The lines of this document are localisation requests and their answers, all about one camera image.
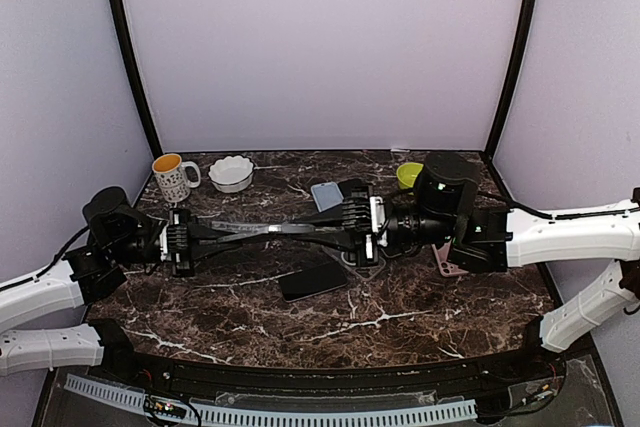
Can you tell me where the black phone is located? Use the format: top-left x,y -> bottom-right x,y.
338,178 -> 363,197

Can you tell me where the light blue phone case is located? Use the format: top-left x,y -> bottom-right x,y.
311,182 -> 344,212

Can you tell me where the clear magsafe phone case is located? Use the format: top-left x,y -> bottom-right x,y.
321,246 -> 386,281

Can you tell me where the pink phone case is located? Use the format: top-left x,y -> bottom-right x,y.
431,243 -> 468,278

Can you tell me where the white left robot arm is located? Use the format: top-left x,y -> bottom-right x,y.
1,187 -> 240,383

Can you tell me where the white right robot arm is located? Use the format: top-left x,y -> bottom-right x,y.
293,151 -> 639,381

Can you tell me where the white patterned mug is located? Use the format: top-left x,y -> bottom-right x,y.
152,153 -> 202,204

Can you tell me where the green bowl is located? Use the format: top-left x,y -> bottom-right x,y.
396,162 -> 424,195

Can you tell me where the white scalloped bowl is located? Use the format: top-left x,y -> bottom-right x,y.
208,155 -> 255,194

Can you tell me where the left green circuit board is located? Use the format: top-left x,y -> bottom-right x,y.
143,396 -> 187,421

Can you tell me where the green circuit board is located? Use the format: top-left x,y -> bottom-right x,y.
143,396 -> 187,421
519,383 -> 557,406

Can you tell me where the right green circuit board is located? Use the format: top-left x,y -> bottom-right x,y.
519,383 -> 557,406

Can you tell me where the white slotted cable duct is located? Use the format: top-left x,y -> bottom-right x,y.
64,374 -> 478,426

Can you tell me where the black front rail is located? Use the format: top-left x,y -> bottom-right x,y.
90,350 -> 567,398

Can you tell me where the black left frame post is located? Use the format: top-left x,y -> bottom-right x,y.
108,0 -> 163,158

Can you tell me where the black frame post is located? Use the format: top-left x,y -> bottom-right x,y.
483,0 -> 536,163
108,0 -> 163,158

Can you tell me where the black right frame post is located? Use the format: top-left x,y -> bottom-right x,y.
483,0 -> 536,163

